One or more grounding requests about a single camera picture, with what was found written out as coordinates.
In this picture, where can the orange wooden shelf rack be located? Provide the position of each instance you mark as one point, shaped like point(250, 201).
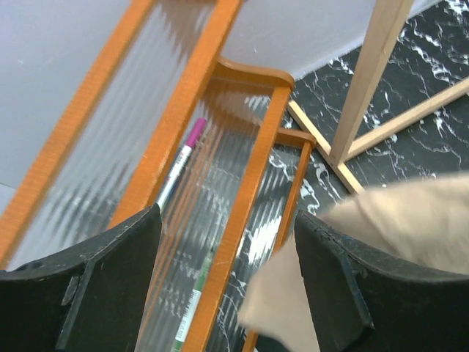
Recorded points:
point(110, 153)

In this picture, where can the pink marker pen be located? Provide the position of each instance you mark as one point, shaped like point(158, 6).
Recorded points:
point(180, 162)

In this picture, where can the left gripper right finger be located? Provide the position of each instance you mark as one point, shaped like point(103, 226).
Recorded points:
point(362, 299)

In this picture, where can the wooden clothes rack frame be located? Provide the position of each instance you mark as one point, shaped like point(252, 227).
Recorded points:
point(386, 22)

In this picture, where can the beige t shirt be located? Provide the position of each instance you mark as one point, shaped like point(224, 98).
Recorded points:
point(423, 221)

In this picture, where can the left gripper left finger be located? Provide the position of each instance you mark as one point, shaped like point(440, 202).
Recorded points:
point(88, 297)

